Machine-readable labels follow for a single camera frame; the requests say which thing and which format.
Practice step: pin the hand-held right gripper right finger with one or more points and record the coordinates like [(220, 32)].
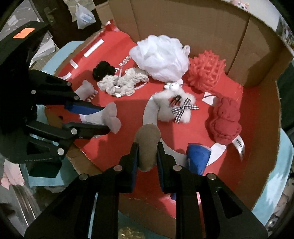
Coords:
[(161, 167)]

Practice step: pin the pink bed sheet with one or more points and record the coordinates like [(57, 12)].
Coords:
[(10, 177)]

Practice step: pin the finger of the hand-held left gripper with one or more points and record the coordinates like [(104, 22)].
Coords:
[(87, 129), (78, 108)]

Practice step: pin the blue cloth roll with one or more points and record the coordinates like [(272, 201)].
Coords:
[(197, 158)]

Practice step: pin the white plush rabbit charm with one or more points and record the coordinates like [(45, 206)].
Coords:
[(165, 108)]

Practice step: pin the white mesh bath loofah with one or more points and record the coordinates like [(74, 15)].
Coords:
[(160, 57)]

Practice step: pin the white cloth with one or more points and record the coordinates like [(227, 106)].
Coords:
[(110, 117)]

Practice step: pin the beige powder puff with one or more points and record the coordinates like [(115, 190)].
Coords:
[(148, 147)]

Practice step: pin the red mesh bath loofah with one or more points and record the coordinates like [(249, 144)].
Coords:
[(206, 71)]

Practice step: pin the cardboard box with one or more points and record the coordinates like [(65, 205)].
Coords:
[(252, 57)]

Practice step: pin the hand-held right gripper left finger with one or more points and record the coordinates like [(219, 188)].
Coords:
[(135, 167)]

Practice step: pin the cream crochet scrunchie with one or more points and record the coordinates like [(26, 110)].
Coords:
[(124, 82)]

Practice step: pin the clear plastic bag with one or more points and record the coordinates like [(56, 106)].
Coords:
[(85, 16)]

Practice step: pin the red knitted plush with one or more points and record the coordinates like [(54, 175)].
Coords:
[(225, 119)]

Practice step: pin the red printed box liner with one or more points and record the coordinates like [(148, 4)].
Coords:
[(114, 46)]

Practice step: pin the black scrunchie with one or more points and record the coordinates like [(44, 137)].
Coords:
[(103, 70)]

